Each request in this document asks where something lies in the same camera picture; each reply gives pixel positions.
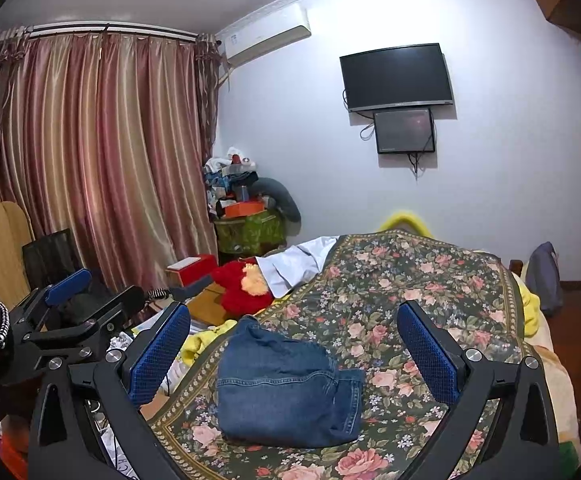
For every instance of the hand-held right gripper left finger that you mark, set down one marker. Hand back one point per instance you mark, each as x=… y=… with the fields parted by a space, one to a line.
x=163 y=350

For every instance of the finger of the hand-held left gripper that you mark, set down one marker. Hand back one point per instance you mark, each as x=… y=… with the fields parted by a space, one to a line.
x=68 y=282
x=120 y=302

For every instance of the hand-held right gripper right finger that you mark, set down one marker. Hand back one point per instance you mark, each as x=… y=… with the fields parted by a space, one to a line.
x=428 y=355

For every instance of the blue denim jacket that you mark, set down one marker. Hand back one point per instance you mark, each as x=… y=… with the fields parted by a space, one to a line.
x=280 y=390

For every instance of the black chair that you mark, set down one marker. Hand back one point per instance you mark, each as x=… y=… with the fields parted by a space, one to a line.
x=50 y=255

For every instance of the yellow towel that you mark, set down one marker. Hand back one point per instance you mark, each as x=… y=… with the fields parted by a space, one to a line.
x=205 y=341

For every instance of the brown cardboard box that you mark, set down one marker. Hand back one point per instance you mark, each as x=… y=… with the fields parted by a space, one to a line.
x=208 y=307

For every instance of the red and white box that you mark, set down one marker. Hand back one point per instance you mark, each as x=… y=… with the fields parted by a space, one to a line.
x=190 y=269

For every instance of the floral blanket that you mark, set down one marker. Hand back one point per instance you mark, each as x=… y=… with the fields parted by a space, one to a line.
x=395 y=280

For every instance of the red plush garment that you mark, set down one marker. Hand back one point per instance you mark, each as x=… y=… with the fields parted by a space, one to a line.
x=235 y=285

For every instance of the striped pink curtain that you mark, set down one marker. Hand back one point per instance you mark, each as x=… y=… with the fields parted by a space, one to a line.
x=100 y=160

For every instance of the cream bed sheet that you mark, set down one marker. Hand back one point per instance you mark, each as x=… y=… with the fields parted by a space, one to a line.
x=555 y=375

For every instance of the dark blue bag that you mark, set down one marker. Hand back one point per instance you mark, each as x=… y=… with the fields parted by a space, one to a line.
x=543 y=275

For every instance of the green patterned cabinet cover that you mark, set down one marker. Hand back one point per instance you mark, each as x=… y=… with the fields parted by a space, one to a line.
x=250 y=232

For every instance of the orange box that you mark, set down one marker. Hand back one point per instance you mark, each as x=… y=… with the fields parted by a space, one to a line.
x=243 y=208

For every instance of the white cloth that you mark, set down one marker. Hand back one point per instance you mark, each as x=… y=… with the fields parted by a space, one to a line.
x=295 y=265

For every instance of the pile of clutter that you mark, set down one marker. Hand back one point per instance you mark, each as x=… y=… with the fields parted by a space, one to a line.
x=230 y=175

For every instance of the grey neck pillow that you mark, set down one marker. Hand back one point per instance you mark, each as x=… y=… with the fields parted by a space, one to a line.
x=283 y=200

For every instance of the curtain rod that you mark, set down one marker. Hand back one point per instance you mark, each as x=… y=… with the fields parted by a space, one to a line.
x=120 y=29

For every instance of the white air conditioner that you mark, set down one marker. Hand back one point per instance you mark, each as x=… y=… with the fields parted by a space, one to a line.
x=265 y=32

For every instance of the small black wall monitor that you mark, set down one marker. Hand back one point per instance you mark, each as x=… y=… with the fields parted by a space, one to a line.
x=404 y=130

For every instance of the black wall television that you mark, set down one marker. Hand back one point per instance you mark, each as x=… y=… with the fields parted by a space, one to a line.
x=395 y=77

